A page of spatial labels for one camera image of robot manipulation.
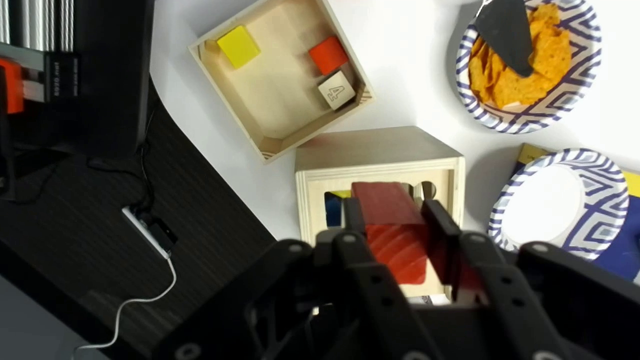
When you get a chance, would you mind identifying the white cable with adapter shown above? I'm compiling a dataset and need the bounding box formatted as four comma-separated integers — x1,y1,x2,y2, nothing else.
78,206,180,353

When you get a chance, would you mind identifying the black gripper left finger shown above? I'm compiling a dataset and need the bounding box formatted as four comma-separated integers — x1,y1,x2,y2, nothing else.
340,199,367,249

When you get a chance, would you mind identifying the long orange block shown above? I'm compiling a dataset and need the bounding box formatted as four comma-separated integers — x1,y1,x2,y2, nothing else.
352,182,429,285

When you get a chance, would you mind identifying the patterned bowl with chips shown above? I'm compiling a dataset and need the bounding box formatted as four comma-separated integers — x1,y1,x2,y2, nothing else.
454,0,602,134

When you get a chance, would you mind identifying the yellow cube block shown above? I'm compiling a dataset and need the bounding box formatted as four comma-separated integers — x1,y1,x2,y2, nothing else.
216,27,260,69

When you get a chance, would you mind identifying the white number cube block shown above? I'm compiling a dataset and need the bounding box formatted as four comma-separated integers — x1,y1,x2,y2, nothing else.
318,71,357,111

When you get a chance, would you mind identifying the blue patterned paper plate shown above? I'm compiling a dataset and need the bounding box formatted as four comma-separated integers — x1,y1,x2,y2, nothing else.
486,149,630,260

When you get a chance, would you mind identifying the open wooden tray box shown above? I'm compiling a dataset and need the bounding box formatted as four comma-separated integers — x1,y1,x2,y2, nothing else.
191,0,373,160

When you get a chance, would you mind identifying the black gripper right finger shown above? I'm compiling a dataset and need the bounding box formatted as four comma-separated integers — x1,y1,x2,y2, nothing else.
422,199,474,301

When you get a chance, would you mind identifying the black spoon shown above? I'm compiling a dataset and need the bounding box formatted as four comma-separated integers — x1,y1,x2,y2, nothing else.
474,0,534,78

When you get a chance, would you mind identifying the wooden shape sorter box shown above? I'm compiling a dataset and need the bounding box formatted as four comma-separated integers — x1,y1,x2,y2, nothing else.
294,127,469,303

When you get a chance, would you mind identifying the orange cube block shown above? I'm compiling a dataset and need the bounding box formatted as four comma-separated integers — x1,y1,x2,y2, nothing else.
309,36,349,76

